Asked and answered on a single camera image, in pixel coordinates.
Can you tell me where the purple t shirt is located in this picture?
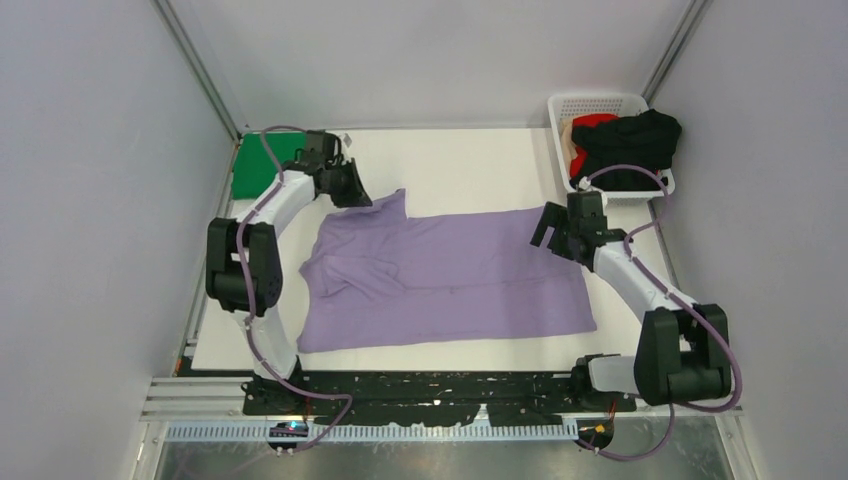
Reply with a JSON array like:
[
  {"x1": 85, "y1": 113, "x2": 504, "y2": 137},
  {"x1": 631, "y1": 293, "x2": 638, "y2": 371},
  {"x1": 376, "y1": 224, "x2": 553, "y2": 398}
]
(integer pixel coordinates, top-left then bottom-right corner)
[{"x1": 298, "y1": 190, "x2": 597, "y2": 353}]

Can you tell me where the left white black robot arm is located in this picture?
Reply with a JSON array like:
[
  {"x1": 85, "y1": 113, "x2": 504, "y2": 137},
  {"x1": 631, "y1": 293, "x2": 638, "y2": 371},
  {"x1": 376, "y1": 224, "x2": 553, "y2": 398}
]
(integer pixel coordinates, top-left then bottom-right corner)
[{"x1": 205, "y1": 125, "x2": 372, "y2": 414}]

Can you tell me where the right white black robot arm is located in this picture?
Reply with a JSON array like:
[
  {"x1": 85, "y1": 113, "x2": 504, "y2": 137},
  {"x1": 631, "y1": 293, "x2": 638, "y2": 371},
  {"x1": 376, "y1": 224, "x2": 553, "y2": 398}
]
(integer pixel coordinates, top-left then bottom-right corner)
[{"x1": 530, "y1": 191, "x2": 737, "y2": 411}]

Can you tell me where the red t shirt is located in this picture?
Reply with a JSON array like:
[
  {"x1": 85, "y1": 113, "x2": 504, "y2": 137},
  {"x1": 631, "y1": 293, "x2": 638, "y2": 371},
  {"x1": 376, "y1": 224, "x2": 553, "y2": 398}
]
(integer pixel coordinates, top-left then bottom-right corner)
[{"x1": 567, "y1": 113, "x2": 618, "y2": 178}]

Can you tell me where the beige t shirt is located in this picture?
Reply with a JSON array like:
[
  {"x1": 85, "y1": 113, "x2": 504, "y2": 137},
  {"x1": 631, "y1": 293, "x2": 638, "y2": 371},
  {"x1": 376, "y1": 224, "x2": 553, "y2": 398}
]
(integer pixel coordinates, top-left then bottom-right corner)
[{"x1": 560, "y1": 117, "x2": 577, "y2": 163}]

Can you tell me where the folded green t shirt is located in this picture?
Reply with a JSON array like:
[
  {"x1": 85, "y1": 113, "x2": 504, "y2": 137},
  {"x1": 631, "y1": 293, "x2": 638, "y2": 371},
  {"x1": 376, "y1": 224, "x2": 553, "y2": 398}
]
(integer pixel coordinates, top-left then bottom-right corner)
[{"x1": 230, "y1": 132, "x2": 305, "y2": 200}]

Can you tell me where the black t shirt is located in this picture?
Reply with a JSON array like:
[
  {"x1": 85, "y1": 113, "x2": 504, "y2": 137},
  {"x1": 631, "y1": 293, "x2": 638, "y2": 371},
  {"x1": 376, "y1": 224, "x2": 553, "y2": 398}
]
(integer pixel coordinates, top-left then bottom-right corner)
[{"x1": 571, "y1": 109, "x2": 682, "y2": 191}]

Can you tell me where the white plastic laundry basket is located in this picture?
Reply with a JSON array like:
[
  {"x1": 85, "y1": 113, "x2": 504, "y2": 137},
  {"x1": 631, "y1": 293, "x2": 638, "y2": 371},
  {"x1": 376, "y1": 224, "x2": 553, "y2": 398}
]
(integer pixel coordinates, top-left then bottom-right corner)
[{"x1": 547, "y1": 92, "x2": 676, "y2": 205}]

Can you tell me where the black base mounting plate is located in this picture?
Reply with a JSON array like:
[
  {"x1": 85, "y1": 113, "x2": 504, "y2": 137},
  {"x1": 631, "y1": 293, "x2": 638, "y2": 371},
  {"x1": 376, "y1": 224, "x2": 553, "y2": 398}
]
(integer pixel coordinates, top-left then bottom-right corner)
[{"x1": 241, "y1": 370, "x2": 636, "y2": 427}]

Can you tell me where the aluminium frame rail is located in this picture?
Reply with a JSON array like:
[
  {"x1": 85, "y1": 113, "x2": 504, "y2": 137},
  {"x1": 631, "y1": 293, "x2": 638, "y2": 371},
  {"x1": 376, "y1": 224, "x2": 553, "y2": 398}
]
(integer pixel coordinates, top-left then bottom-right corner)
[{"x1": 142, "y1": 372, "x2": 743, "y2": 444}]

